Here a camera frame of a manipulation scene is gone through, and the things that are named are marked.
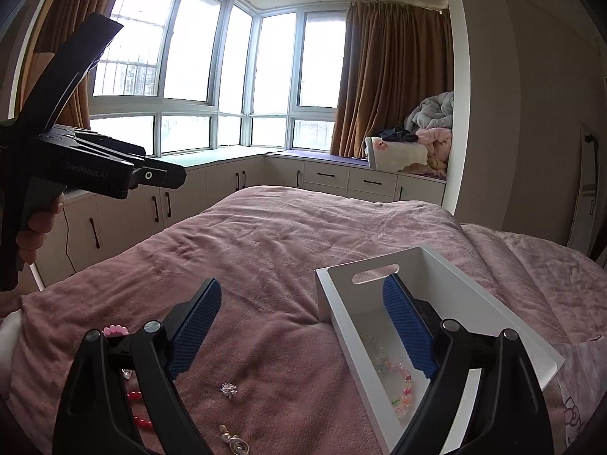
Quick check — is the pink fleece blanket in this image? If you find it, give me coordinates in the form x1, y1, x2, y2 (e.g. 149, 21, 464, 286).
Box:
9, 185, 572, 455

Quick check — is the white flower print pillow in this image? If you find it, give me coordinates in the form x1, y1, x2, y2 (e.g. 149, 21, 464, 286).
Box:
364, 136, 429, 173

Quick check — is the person's left hand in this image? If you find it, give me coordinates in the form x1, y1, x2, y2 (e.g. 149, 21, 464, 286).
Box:
14, 198, 64, 266

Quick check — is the white storage box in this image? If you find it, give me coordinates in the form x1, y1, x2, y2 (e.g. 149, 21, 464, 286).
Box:
314, 245, 566, 455

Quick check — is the pink crumpled blanket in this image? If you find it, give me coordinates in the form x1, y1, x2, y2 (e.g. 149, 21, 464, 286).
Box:
415, 127, 452, 179

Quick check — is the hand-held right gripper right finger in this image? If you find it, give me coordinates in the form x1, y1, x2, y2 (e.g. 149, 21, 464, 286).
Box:
382, 275, 555, 455

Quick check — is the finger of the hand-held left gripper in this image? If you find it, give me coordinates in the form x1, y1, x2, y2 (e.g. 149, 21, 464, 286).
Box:
14, 13, 124, 126
54, 124, 187, 189

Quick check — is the black cloth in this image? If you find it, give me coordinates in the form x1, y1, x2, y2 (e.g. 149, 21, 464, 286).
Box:
379, 126, 419, 143

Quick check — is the colourful bead bracelet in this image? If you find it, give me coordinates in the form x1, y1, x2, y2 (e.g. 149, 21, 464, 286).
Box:
365, 336, 414, 419

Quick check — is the grey crumpled blanket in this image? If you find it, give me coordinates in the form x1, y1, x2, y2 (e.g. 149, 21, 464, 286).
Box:
404, 91, 455, 130

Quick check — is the brown curtain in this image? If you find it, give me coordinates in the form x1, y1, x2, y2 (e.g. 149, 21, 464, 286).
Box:
329, 2, 454, 158
28, 0, 134, 130

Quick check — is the window seat cushion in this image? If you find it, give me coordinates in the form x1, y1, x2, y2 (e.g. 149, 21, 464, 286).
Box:
156, 146, 371, 169

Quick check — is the red bead bracelet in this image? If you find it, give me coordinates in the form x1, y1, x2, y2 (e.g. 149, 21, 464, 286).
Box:
124, 388, 153, 433

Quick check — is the pink printed bedsheet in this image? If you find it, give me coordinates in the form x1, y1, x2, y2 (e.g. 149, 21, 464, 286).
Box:
461, 223, 607, 455

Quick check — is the beige window seat cabinet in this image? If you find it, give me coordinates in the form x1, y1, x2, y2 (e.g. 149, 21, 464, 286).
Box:
33, 148, 447, 291

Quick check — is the black cable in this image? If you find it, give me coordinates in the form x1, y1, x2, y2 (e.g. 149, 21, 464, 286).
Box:
63, 207, 77, 274

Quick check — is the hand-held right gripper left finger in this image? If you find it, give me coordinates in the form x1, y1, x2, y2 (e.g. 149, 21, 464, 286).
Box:
52, 277, 223, 455

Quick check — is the bay window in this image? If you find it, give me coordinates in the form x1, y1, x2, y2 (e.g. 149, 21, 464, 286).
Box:
88, 0, 352, 158

